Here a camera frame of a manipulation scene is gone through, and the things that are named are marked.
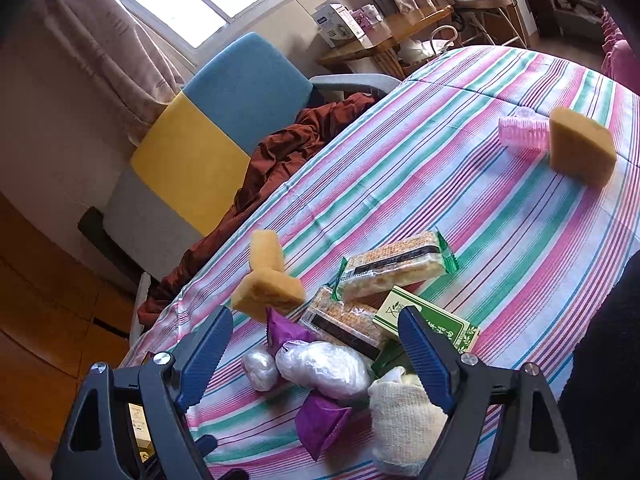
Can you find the pink plastic cup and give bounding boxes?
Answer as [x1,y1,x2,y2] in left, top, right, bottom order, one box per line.
[498,108,551,152]

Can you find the green-edged cracker packet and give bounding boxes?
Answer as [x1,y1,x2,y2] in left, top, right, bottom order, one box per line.
[298,286,388,361]
[336,230,458,303]

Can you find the purple snack packet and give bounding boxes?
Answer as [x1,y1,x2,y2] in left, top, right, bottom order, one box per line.
[294,391,353,462]
[265,307,313,348]

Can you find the striped table cloth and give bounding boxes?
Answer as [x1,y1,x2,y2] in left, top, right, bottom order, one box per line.
[120,45,640,480]

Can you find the green and white box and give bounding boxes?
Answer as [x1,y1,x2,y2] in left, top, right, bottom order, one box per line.
[372,285,481,361]

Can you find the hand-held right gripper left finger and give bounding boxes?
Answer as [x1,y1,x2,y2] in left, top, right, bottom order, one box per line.
[50,305,236,480]

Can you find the pink fabric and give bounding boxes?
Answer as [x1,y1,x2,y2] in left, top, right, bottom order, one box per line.
[600,10,640,96]

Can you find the white cable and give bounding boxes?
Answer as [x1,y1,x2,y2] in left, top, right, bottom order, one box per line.
[430,22,461,53]

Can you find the maroon cloth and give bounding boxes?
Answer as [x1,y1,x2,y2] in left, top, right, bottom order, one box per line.
[137,92,378,326]

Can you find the pink small packages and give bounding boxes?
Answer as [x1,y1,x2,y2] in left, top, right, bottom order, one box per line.
[350,4,383,32]

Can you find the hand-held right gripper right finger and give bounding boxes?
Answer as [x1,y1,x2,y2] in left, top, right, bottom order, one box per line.
[397,305,581,480]

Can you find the small plastic-wrapped white ball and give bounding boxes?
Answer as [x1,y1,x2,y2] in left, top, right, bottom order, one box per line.
[241,346,280,392]

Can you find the yellow sponge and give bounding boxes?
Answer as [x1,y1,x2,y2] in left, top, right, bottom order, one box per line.
[250,230,286,277]
[231,267,307,322]
[549,106,617,188]

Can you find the person's black clothing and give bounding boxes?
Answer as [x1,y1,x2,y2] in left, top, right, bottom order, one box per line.
[557,255,640,480]

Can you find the cream knitted cloth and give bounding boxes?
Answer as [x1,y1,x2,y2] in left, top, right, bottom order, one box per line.
[367,367,451,478]

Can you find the white and blue carton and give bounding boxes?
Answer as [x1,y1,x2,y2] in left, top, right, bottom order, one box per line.
[314,2,361,46]

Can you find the large plastic-wrapped white bundle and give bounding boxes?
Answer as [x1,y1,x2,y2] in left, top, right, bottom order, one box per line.
[275,340,372,401]

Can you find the blue yellow grey chair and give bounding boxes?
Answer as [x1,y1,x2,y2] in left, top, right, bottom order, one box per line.
[102,32,401,286]

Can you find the wooden side table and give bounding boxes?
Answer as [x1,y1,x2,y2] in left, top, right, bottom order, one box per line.
[315,5,453,78]

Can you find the folding desk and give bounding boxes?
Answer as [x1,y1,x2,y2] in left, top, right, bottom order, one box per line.
[447,0,528,48]

